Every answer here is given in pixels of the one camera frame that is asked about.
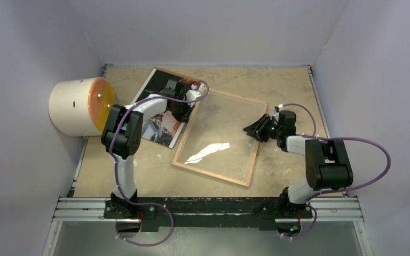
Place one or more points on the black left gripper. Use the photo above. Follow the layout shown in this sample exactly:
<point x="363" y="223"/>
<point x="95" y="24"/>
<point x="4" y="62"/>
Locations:
<point x="184" y="117"/>

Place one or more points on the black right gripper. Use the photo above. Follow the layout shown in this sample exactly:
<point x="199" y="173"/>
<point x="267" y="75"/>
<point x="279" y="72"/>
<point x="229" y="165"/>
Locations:
<point x="257" y="129"/>

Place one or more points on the printed photo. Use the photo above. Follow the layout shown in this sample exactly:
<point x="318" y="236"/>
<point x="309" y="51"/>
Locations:
<point x="159" y="124"/>

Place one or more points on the wooden picture frame with glass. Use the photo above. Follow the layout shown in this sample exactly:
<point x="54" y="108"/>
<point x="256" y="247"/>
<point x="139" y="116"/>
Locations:
<point x="214" y="143"/>

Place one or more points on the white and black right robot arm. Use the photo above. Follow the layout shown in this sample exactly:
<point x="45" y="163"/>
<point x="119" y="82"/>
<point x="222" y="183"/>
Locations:
<point x="327" y="165"/>

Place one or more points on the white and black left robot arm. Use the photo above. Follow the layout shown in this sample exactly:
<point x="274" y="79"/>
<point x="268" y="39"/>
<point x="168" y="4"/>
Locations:
<point x="122" y="138"/>

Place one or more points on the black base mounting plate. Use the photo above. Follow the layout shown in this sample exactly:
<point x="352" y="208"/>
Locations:
<point x="263" y="213"/>

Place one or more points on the white cylinder with orange lid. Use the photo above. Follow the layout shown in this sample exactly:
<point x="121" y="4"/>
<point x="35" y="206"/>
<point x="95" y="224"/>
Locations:
<point x="79" y="108"/>

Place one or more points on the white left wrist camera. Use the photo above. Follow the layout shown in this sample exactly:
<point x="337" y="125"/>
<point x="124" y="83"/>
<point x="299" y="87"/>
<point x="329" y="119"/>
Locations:
<point x="193" y="94"/>

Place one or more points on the aluminium extrusion rail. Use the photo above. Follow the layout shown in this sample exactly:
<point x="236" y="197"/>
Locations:
<point x="92" y="209"/>

